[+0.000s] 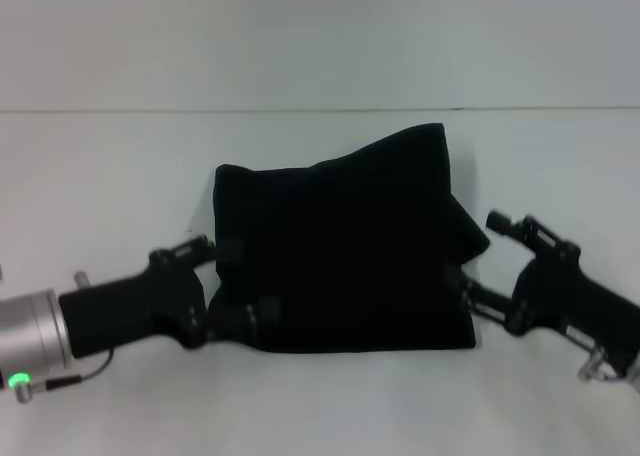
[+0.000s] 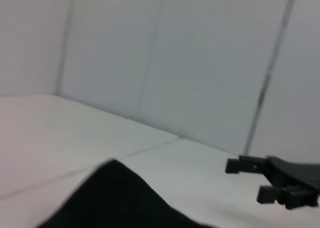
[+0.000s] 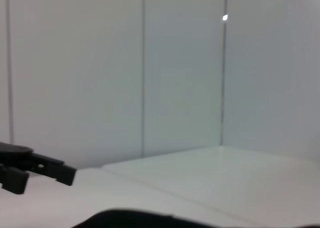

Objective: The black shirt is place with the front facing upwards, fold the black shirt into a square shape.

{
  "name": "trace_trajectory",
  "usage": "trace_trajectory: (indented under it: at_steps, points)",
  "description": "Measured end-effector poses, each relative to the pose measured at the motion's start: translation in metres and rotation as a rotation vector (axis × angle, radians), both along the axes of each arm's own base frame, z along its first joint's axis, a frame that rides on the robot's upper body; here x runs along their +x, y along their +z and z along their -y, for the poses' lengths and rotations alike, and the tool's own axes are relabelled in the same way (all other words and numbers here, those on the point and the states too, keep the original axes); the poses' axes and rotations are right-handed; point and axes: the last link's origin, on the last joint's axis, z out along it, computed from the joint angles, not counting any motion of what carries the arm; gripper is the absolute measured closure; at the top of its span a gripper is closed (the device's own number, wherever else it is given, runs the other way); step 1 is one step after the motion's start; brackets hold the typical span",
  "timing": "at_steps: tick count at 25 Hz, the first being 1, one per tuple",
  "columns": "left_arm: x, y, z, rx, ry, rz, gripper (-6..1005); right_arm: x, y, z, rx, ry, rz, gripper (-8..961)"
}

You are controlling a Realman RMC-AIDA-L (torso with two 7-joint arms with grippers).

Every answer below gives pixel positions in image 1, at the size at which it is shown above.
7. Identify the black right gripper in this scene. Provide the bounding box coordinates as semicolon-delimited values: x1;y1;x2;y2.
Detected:
447;208;640;380

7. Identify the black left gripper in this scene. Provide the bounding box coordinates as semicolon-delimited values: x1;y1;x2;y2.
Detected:
58;233;281;361

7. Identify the thin black cable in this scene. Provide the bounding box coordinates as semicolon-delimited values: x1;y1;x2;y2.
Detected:
44;346;115;391

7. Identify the black shirt with FREE print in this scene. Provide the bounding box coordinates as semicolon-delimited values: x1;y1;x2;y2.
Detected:
207;122;492;355

